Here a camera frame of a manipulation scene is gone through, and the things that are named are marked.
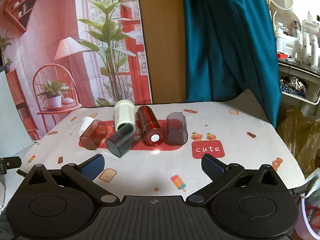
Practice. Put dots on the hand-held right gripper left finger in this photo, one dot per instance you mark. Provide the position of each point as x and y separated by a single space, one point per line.
92 168

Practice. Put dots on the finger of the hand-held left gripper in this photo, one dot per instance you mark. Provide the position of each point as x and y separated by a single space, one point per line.
10 163

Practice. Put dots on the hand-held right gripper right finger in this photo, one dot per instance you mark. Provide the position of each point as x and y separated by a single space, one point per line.
213 167

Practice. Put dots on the brown transparent cup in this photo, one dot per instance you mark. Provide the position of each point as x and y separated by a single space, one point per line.
91 136

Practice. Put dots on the dark grey transparent cup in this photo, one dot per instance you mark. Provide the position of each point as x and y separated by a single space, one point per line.
120 142

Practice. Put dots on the small white cup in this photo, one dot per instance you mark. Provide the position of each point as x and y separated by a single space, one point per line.
86 123

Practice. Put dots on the smoky grey transparent cup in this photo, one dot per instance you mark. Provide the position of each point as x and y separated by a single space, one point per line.
177 130

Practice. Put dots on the white printed tablecloth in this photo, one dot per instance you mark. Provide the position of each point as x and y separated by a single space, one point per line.
245 155

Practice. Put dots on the yellowish plastic bag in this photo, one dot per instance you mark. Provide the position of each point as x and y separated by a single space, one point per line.
297 130

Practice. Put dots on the clear plastic bag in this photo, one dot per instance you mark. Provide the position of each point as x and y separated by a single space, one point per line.
313 182

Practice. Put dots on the pink bin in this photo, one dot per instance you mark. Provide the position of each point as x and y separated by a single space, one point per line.
311 220

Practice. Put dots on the pile of snack packets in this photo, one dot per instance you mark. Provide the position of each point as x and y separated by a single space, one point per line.
292 86

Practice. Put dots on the teal curtain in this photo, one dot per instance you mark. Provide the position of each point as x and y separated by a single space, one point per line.
225 42

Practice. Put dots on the small red box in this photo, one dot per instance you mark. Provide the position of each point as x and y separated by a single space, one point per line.
282 55

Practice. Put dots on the wooden panel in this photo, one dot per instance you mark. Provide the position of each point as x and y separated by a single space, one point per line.
162 42

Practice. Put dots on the black shelf top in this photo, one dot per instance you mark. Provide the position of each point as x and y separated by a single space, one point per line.
305 66

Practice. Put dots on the white pump bottle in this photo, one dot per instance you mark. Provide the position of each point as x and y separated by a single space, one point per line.
280 41

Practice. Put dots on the clear cosmetics organizer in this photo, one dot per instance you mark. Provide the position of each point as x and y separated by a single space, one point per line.
308 26

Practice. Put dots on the red room wall tapestry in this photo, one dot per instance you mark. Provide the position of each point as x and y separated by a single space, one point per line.
50 42

